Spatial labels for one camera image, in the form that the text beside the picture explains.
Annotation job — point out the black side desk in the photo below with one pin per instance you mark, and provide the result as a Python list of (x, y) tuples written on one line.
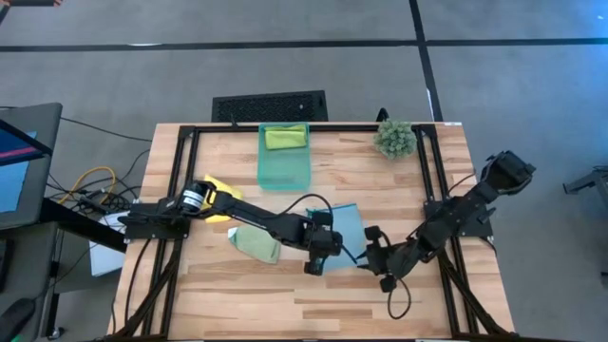
[(71, 221)]

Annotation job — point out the grey monitor with blue screen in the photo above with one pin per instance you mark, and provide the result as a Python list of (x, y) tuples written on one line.
[(28, 190)]

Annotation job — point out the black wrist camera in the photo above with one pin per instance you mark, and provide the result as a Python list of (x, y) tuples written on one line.
[(322, 219), (388, 283)]

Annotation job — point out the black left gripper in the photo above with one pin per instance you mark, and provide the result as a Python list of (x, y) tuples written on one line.
[(323, 244)]

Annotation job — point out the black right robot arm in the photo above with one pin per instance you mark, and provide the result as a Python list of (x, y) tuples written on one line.
[(456, 218)]

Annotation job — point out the light blue microfiber towel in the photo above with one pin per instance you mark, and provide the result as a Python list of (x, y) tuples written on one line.
[(349, 228)]

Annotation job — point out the yellow microfiber towel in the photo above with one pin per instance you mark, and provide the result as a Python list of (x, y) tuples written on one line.
[(228, 190)]

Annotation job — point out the artificial plant in patterned pot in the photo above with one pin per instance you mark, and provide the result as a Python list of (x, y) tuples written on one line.
[(394, 138)]

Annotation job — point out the black keyboard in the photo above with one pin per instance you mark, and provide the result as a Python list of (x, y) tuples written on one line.
[(223, 128)]

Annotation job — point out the pale green microfiber towel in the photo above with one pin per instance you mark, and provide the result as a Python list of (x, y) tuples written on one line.
[(256, 244)]

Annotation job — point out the black floor stand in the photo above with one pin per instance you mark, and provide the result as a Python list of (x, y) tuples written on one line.
[(589, 180)]

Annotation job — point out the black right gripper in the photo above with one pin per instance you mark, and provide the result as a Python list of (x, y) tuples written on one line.
[(394, 259)]

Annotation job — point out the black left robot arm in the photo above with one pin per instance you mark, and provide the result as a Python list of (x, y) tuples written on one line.
[(256, 218)]

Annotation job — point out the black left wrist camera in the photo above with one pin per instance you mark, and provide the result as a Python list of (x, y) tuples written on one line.
[(322, 219)]

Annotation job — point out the black perforated panel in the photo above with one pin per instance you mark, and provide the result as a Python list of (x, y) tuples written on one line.
[(271, 107)]

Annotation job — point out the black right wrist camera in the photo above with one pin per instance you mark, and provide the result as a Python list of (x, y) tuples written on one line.
[(388, 283)]

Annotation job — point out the lime green microfiber towel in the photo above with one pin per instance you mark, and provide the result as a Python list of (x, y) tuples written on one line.
[(285, 138)]

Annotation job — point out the teal translucent plastic bin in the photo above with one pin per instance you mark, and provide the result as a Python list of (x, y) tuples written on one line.
[(285, 166)]

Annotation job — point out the small black bracket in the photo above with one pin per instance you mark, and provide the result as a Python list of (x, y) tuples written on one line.
[(383, 116)]

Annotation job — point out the white box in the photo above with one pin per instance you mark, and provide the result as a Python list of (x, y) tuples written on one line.
[(107, 256)]

